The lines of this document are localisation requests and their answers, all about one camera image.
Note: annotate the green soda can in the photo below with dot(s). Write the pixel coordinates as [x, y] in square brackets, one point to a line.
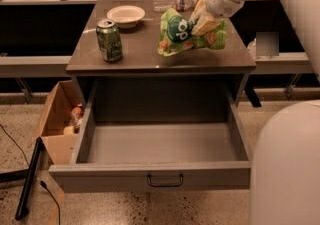
[109, 40]

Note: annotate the black drawer handle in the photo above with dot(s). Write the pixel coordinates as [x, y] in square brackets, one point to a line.
[165, 181]

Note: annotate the cardboard box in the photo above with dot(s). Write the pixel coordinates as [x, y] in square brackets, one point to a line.
[54, 117]

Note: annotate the grey left bench rail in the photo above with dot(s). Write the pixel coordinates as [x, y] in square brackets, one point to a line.
[33, 66]

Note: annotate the grey bench rail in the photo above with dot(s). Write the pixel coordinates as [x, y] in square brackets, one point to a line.
[284, 63]
[33, 66]

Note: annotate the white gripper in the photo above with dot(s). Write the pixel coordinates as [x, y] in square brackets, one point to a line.
[220, 1]

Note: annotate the grey open drawer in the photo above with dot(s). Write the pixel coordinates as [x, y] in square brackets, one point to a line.
[163, 127]

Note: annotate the green rice chip bag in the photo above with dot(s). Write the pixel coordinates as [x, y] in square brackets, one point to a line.
[176, 37]

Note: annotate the black flat bar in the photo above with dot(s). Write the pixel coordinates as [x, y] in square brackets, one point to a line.
[30, 175]

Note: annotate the clear plastic water bottle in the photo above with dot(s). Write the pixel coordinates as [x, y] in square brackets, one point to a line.
[179, 5]

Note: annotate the left clear sanitizer bottle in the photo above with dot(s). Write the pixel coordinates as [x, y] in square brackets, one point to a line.
[252, 49]

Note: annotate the white paper bowl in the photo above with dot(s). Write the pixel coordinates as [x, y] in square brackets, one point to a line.
[126, 16]

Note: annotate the snack items in box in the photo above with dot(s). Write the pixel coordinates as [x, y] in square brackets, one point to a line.
[75, 121]

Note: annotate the grey right bench rail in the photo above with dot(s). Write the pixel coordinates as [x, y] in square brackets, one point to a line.
[284, 63]

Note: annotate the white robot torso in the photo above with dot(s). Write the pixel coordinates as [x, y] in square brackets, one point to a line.
[285, 173]

